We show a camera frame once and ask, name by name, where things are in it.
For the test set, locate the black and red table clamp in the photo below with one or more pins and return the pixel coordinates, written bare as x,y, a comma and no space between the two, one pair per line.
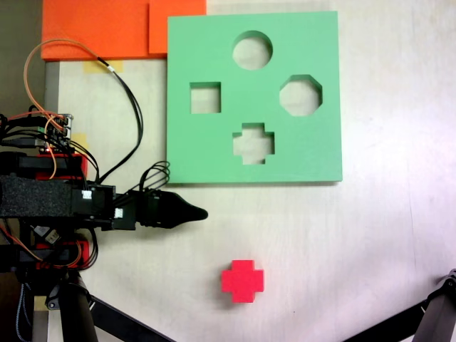
76,165
82,251

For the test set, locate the green shape sorter board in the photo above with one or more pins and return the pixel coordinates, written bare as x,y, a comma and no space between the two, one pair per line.
199,160

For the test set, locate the large flat orange foam sheet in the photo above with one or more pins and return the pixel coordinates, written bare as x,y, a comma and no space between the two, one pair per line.
92,28

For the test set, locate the small yellow tape patch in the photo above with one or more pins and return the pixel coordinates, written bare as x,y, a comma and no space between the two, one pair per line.
81,139

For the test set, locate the black usb plug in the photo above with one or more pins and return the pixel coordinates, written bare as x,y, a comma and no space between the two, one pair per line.
19,142

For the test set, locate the black tripod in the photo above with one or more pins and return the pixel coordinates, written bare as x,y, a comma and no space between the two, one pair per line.
78,313

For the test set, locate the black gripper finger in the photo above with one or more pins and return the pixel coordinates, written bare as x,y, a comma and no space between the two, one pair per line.
178,220
178,204

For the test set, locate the black notched tripod stand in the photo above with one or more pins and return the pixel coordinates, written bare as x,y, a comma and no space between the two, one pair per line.
438,313

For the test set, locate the small thick orange foam block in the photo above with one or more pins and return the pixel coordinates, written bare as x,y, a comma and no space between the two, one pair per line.
176,25

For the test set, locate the wide yellow tape strip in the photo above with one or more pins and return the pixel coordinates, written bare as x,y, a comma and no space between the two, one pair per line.
92,67

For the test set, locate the yellow tape patch on bracket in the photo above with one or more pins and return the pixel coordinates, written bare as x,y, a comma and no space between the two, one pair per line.
41,303

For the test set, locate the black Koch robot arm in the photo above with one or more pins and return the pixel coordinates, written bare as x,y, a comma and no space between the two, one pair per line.
35,199

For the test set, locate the motor driver board with plug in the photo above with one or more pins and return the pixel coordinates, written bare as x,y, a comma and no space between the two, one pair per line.
48,233

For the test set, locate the red cross columnar block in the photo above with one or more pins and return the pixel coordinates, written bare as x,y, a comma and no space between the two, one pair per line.
242,281

